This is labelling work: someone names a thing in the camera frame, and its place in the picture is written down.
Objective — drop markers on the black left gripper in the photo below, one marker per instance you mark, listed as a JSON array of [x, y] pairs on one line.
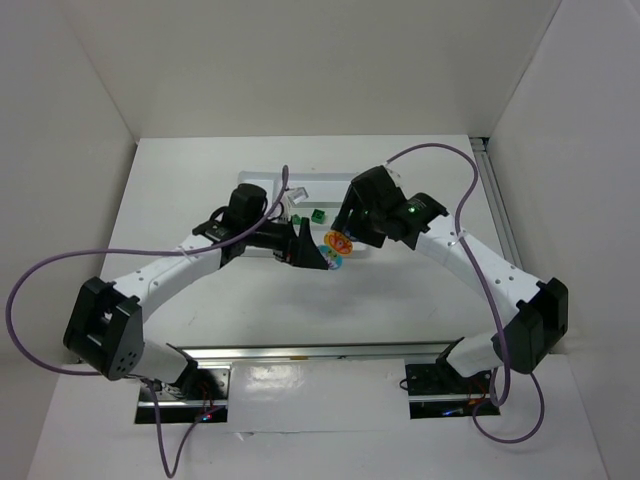
[[300, 245]]

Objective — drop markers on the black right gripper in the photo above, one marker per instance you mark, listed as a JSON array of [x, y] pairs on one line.
[[351, 211]]

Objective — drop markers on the yellow butterfly lego piece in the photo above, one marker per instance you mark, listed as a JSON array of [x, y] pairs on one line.
[[338, 242]]

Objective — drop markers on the green square lego brick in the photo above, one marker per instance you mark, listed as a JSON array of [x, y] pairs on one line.
[[318, 216]]

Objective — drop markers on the teal frog lego piece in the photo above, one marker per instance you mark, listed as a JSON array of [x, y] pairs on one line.
[[333, 259]]

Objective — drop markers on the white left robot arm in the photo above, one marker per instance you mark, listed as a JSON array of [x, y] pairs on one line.
[[106, 325]]

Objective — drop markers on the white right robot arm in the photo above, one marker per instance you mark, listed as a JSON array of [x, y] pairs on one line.
[[533, 313]]

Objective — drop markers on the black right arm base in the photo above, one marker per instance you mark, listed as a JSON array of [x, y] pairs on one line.
[[433, 393]]

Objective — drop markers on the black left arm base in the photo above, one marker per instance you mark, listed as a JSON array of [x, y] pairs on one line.
[[206, 398]]

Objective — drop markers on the white divided plastic tray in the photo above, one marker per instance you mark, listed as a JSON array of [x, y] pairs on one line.
[[325, 191]]

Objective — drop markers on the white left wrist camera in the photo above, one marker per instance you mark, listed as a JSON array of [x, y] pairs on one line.
[[292, 197]]

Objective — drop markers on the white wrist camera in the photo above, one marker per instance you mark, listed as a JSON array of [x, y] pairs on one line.
[[292, 197], [395, 177]]

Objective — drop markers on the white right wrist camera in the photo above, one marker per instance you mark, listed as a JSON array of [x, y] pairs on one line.
[[395, 177]]

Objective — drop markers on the aluminium table edge rail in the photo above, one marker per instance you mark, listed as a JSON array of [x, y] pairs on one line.
[[321, 351]]

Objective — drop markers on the aluminium right side rail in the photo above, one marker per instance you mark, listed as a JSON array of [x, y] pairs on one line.
[[479, 146]]

